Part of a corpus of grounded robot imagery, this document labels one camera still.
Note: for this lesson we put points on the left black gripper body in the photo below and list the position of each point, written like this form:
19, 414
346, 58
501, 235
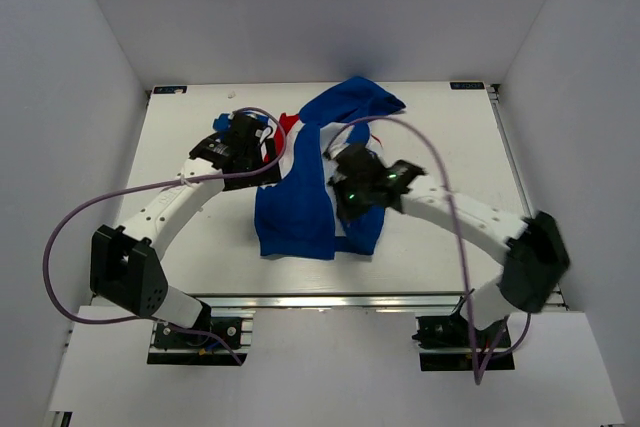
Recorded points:
255, 161

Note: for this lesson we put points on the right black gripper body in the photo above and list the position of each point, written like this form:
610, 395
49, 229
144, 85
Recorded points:
342, 181

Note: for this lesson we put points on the blue white red jacket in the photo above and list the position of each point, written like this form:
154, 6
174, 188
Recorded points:
296, 217

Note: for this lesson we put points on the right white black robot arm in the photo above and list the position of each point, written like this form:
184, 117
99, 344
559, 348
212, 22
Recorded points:
530, 250

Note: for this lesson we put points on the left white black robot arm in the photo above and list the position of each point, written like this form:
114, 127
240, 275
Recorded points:
125, 266

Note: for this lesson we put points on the left blue table sticker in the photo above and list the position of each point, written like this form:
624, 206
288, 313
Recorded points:
169, 90

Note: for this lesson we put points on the blue table sticker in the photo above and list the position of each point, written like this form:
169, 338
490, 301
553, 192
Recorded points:
467, 85
169, 90

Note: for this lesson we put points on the right blue table sticker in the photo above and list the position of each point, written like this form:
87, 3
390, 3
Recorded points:
467, 85

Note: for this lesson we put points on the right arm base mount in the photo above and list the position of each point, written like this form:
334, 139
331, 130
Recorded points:
444, 345

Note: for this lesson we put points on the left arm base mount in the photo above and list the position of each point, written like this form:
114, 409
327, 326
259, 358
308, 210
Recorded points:
233, 337

